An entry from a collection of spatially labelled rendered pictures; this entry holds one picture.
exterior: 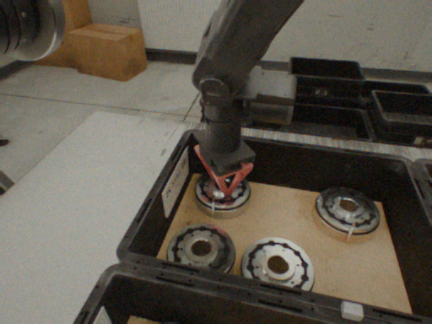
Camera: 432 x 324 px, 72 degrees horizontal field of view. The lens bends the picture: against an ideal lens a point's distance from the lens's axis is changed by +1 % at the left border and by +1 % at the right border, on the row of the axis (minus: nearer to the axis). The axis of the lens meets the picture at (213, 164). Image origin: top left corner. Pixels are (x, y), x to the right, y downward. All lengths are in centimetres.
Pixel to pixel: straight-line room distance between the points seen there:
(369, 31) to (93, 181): 298
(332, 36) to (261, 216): 292
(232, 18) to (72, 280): 55
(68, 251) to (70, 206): 14
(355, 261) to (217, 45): 38
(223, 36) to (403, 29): 320
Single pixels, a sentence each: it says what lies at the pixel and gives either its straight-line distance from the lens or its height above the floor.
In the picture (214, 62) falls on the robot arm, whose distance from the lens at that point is 33.
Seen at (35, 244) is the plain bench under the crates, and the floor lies 70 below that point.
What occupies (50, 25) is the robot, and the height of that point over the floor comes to 110.
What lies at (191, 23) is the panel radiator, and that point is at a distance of 333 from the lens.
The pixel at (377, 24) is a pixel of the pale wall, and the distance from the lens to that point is 340.
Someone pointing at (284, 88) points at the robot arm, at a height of 108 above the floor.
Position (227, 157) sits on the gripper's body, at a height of 96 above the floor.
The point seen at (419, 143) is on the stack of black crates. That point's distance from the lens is 156.
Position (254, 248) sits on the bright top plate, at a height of 86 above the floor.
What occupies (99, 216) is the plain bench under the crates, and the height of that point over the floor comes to 70.
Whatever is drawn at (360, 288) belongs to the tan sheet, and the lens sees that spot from 51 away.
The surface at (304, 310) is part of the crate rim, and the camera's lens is 35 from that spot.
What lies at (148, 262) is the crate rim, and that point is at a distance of 37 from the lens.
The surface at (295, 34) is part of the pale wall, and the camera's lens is 333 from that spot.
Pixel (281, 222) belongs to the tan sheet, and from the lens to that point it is 55.
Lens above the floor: 124
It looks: 39 degrees down
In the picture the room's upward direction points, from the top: straight up
